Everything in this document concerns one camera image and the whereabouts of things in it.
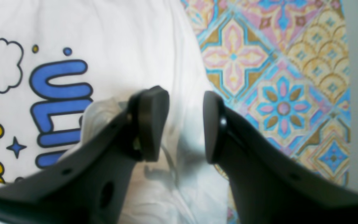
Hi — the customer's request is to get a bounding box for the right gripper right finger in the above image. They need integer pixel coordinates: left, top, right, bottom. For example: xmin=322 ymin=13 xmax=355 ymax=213
xmin=203 ymin=91 xmax=358 ymax=224

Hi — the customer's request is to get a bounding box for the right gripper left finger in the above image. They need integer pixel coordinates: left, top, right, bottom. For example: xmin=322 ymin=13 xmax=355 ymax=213
xmin=0 ymin=86 xmax=169 ymax=224

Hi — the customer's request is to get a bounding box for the white printed T-shirt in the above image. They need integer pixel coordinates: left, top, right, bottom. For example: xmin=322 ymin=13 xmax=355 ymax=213
xmin=0 ymin=0 xmax=228 ymax=224

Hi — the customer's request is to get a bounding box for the patterned tile tablecloth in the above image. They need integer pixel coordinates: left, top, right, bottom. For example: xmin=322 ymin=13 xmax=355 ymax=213
xmin=181 ymin=0 xmax=352 ymax=224

